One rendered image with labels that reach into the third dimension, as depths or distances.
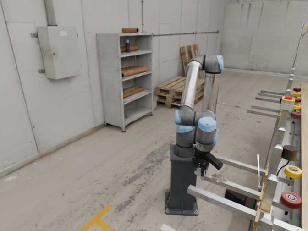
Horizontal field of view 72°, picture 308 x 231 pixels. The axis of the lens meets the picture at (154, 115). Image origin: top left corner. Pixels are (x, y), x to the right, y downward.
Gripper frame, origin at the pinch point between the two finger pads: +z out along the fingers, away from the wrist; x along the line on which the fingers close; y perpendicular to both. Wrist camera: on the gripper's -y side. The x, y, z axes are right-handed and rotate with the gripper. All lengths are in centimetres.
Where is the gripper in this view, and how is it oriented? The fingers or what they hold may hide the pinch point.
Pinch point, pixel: (203, 178)
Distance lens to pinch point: 131.3
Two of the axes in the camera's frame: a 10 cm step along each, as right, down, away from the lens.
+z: -0.1, 9.2, 3.9
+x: -5.4, 3.2, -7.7
